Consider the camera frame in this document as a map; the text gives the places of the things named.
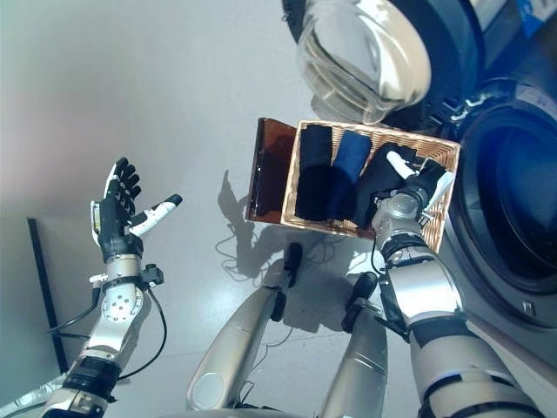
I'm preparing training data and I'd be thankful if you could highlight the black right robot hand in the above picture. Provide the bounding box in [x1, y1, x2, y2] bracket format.
[386, 149, 456, 211]

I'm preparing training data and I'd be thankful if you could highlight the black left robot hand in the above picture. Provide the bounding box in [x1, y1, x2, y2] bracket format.
[89, 157, 182, 264]

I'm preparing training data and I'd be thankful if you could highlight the black garment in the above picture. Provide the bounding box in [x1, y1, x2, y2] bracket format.
[352, 143, 419, 230]
[294, 125, 334, 221]

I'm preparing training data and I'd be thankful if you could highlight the blue garment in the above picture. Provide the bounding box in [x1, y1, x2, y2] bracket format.
[325, 131, 372, 219]

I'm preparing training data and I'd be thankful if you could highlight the grey front-load washing machine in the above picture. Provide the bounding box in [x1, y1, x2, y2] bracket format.
[416, 0, 557, 361]

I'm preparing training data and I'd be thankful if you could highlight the rectangular wicker laundry basket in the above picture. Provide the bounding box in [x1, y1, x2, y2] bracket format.
[279, 118, 462, 253]

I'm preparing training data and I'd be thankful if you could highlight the round black washer door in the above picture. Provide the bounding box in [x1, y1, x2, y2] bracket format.
[279, 0, 485, 128]

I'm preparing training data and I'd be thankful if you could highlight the brown translucent stool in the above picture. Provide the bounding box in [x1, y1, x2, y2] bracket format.
[244, 117, 302, 226]

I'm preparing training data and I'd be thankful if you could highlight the silver left robot leg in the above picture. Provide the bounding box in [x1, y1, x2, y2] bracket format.
[185, 241, 305, 413]

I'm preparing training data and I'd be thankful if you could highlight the silver robot leg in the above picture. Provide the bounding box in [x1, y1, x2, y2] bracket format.
[321, 271, 392, 418]
[185, 241, 305, 413]

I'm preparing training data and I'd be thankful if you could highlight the silver right robot leg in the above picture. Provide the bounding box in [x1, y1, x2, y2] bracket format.
[321, 271, 392, 418]

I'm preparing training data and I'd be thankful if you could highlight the grey robot torso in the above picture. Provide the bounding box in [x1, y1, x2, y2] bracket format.
[151, 404, 332, 418]

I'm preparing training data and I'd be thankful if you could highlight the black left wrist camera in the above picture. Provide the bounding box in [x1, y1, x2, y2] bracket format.
[139, 263, 165, 287]

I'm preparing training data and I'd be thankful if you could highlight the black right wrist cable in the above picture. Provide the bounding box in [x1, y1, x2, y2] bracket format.
[370, 236, 385, 274]

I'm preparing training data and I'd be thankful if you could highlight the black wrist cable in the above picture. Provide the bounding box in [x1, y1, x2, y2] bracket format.
[46, 288, 169, 381]
[370, 236, 385, 274]

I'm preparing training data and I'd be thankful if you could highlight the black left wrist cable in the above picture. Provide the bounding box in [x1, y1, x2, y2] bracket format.
[46, 288, 169, 381]

